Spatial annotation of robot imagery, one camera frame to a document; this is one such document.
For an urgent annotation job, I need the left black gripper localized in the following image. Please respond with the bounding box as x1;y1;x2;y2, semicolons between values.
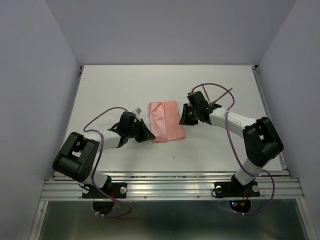
127;118;155;143

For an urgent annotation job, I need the pink cloth napkin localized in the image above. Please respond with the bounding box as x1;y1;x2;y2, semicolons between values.
148;100;186;143

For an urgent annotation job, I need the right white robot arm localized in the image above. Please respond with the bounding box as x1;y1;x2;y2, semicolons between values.
179;91;284;195

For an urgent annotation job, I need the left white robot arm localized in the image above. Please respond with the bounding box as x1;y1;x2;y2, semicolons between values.
52;111;156;197

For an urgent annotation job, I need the brown wooden fork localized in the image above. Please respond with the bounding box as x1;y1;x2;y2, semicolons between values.
210;87;233;105

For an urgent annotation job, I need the brown wooden knife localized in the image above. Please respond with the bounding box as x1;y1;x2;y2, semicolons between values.
202;85;211;104

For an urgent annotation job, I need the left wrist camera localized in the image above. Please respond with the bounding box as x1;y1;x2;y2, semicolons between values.
133;107;142;116

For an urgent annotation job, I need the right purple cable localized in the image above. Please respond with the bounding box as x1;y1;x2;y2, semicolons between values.
189;82;276;216

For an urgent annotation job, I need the purple cable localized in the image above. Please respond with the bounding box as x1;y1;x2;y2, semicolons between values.
82;107;132;218
189;82;276;216

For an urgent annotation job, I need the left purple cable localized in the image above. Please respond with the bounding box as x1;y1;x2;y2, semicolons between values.
82;107;132;218

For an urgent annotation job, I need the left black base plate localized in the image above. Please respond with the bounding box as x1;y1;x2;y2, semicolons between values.
81;182;128;199

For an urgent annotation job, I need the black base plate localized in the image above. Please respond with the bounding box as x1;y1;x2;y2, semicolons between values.
211;181;260;199
81;182;128;199

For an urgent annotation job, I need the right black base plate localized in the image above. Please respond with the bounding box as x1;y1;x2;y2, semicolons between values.
211;181;260;199

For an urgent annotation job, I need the aluminium rail frame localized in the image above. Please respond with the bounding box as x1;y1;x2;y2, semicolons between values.
30;65;311;240

